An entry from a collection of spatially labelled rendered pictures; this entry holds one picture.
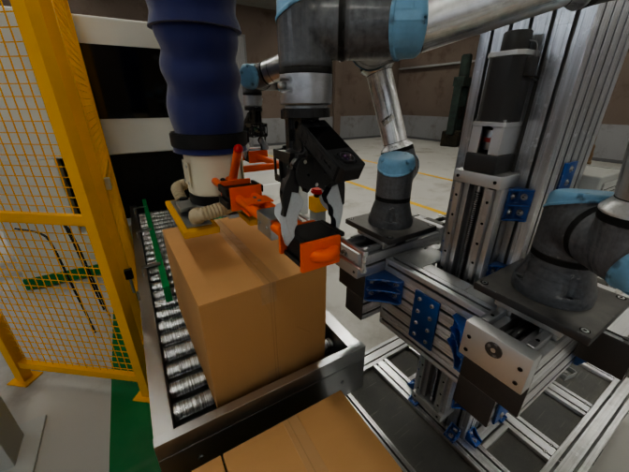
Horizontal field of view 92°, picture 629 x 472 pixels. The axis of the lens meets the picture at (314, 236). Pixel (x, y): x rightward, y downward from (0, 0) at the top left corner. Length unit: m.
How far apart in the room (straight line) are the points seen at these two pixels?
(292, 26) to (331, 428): 0.98
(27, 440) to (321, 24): 2.04
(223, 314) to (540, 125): 0.93
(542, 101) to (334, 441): 1.04
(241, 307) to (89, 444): 1.23
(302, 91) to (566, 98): 0.66
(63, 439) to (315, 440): 1.33
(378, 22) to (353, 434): 0.98
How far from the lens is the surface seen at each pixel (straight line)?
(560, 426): 1.77
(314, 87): 0.45
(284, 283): 0.91
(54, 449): 2.02
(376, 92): 1.14
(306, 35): 0.45
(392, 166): 0.98
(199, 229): 0.91
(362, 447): 1.04
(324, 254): 0.47
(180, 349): 1.36
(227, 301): 0.86
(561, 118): 0.94
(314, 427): 1.06
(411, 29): 0.46
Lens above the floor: 1.42
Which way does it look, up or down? 24 degrees down
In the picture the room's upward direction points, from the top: straight up
